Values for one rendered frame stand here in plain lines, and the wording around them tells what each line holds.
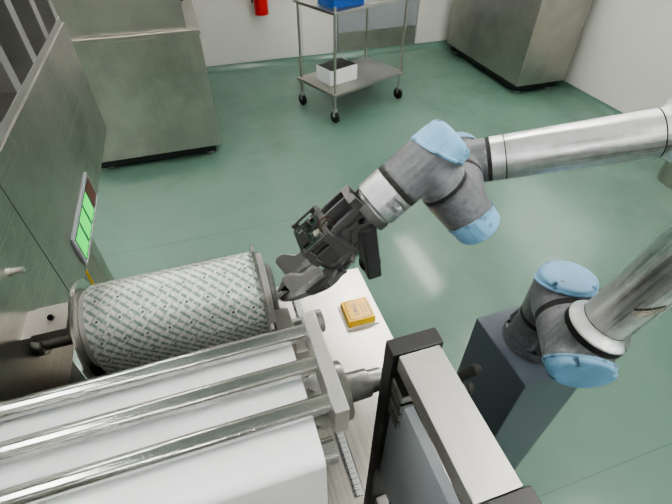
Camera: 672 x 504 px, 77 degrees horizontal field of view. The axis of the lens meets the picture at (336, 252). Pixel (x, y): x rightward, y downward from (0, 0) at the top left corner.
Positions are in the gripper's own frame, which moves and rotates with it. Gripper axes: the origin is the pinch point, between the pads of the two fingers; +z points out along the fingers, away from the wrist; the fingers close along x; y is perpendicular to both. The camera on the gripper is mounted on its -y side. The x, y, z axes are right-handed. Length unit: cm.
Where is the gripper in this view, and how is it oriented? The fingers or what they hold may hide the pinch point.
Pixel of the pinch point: (288, 293)
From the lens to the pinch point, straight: 70.9
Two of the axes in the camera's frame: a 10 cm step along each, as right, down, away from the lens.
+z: -7.3, 6.3, 2.6
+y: -6.1, -4.2, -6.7
